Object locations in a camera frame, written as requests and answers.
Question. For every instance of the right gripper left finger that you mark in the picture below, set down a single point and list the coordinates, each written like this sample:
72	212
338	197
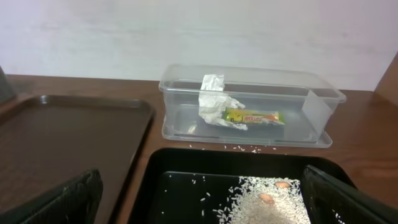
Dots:
75	201

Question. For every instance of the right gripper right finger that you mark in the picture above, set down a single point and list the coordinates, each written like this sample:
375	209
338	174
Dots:
329	200

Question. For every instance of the yellow orange snack wrapper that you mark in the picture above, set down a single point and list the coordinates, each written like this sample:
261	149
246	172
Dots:
240	116

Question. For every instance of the white napkin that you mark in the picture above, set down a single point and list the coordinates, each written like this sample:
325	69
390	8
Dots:
213	101

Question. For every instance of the pile of rice waste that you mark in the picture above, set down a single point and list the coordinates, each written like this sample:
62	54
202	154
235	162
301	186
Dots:
247	199

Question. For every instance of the dark brown serving tray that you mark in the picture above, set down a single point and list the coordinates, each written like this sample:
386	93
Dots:
47	140

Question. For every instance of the black plastic bin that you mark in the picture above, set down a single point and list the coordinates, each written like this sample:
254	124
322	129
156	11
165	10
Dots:
191	185

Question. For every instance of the clear plastic container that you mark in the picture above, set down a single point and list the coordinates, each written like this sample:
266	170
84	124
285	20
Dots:
304	101

